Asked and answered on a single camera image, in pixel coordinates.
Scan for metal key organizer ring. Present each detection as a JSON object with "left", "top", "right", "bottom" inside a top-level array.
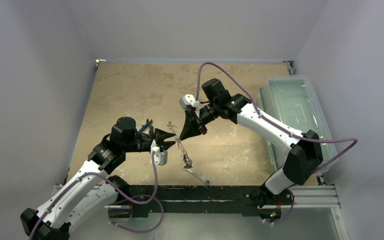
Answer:
[{"left": 166, "top": 121, "right": 194, "bottom": 170}]

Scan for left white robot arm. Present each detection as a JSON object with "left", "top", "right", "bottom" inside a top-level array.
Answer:
[{"left": 20, "top": 117, "right": 176, "bottom": 240}]

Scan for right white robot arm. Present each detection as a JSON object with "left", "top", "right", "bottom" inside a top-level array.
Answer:
[{"left": 179, "top": 78, "right": 324, "bottom": 204}]

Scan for silver ratchet wrench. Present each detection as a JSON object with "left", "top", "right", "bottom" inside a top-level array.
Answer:
[{"left": 183, "top": 168, "right": 211, "bottom": 186}]

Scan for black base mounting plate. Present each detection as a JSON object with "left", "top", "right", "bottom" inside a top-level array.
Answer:
[{"left": 107, "top": 185, "right": 294, "bottom": 220}]

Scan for clear plastic storage bin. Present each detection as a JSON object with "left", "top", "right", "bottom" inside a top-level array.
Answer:
[{"left": 257, "top": 75, "right": 339, "bottom": 175}]

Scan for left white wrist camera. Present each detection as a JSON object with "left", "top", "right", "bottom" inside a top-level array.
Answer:
[{"left": 150, "top": 140, "right": 168, "bottom": 166}]

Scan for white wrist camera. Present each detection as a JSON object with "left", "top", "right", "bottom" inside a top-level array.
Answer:
[
  {"left": 179, "top": 94, "right": 200, "bottom": 111},
  {"left": 150, "top": 140, "right": 168, "bottom": 166}
]

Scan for blue handled pliers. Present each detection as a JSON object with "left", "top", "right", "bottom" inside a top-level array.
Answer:
[{"left": 137, "top": 119, "right": 154, "bottom": 134}]

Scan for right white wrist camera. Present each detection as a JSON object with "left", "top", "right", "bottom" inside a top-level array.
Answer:
[{"left": 179, "top": 94, "right": 200, "bottom": 111}]

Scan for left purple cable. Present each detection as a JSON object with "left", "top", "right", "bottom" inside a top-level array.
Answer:
[{"left": 28, "top": 150, "right": 165, "bottom": 240}]

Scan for purple cable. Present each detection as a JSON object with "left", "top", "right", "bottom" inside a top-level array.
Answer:
[
  {"left": 195, "top": 62, "right": 359, "bottom": 225},
  {"left": 28, "top": 150, "right": 165, "bottom": 240}
]

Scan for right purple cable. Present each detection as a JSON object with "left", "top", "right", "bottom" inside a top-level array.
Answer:
[{"left": 195, "top": 62, "right": 359, "bottom": 225}]

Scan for aluminium frame rail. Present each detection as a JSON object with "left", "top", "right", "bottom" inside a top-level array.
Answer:
[{"left": 39, "top": 184, "right": 350, "bottom": 240}]

